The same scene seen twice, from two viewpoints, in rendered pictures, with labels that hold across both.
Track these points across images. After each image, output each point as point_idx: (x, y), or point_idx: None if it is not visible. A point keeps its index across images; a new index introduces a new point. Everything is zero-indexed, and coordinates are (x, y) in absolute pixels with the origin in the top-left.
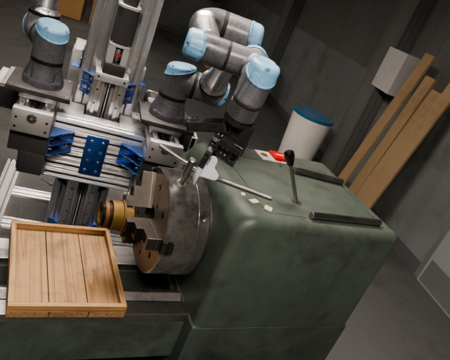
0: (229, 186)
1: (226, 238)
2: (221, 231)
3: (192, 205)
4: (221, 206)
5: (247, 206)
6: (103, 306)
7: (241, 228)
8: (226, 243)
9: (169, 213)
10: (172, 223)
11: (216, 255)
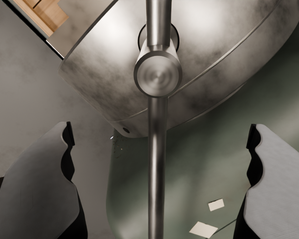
0: (236, 165)
1: (115, 175)
2: (134, 159)
3: (119, 102)
4: (171, 153)
5: (165, 228)
6: (37, 24)
7: (107, 218)
8: (112, 172)
9: (61, 65)
10: (65, 78)
11: (123, 144)
